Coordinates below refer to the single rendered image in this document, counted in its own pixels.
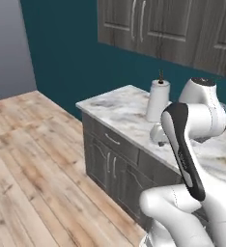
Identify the grey wood base cupboard door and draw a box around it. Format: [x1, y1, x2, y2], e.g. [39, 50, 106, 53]
[83, 130, 113, 191]
[110, 150, 142, 220]
[139, 164, 184, 232]

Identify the grey wood wall cupboard door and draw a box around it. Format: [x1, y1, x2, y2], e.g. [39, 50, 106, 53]
[97, 0, 138, 53]
[136, 0, 200, 69]
[193, 0, 226, 80]

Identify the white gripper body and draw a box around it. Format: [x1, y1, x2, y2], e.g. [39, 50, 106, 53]
[149, 123, 171, 147]

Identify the grey wood drawer front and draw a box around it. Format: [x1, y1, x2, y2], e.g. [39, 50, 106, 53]
[138, 149, 184, 187]
[81, 112, 141, 166]

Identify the white paper towel roll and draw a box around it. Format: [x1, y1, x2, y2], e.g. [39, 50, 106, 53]
[145, 69, 172, 124]

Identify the silver drawer handle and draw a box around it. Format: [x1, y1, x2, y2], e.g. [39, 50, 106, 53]
[103, 132, 122, 146]

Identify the silver base cupboard handle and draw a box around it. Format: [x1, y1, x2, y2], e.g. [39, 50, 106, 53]
[112, 155, 118, 179]
[105, 151, 112, 174]

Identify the silver wall cupboard handle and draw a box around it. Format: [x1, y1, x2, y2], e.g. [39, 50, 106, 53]
[130, 0, 137, 41]
[139, 0, 147, 43]

